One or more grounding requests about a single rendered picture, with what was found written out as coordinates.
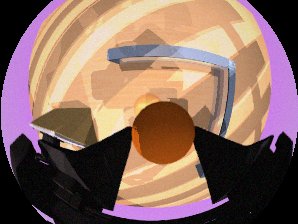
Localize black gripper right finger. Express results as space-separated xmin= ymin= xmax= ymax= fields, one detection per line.
xmin=193 ymin=127 xmax=274 ymax=205

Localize clear l-shaped low walls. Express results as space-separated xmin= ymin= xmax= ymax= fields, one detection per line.
xmin=112 ymin=56 xmax=229 ymax=135

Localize translucent orange ball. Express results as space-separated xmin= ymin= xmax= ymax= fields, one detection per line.
xmin=134 ymin=93 xmax=161 ymax=116

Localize brown ball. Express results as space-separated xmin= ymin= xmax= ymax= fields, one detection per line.
xmin=132 ymin=101 xmax=196 ymax=164

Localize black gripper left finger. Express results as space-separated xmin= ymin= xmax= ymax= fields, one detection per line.
xmin=37 ymin=127 xmax=132 ymax=210

